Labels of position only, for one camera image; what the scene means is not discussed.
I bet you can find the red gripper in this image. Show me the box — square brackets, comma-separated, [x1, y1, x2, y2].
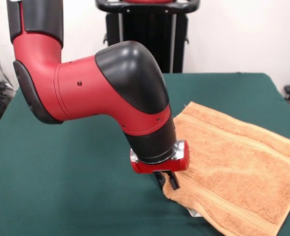
[129, 140, 191, 190]

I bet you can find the orange terry towel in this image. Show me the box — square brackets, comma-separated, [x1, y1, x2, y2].
[162, 101, 290, 236]

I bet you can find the dark green table cloth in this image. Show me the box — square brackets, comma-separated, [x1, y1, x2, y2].
[0, 72, 290, 236]

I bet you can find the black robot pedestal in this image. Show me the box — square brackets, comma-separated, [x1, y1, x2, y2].
[95, 0, 200, 74]

